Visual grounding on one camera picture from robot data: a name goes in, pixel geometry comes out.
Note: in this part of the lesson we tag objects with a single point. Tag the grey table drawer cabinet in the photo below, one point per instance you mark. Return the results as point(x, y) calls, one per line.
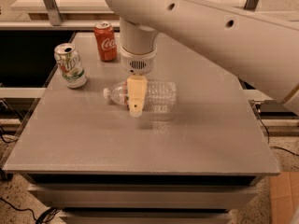
point(144, 199)

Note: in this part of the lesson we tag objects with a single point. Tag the clear plastic water bottle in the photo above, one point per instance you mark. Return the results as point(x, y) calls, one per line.
point(160, 95)

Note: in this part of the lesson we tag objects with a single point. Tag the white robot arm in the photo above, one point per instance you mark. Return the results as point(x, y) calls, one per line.
point(262, 51)

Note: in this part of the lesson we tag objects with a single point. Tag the white green 7up can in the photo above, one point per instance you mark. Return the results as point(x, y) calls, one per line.
point(70, 64)

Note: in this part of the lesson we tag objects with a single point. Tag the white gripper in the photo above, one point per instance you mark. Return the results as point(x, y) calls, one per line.
point(137, 62)

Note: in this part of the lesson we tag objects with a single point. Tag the left metal frame post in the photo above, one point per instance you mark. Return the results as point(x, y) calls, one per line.
point(54, 15)

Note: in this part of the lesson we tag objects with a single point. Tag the red Coca-Cola can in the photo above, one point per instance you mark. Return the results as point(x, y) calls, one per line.
point(104, 35)

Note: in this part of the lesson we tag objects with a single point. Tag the brown cardboard box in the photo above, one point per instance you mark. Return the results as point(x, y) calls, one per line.
point(284, 198)

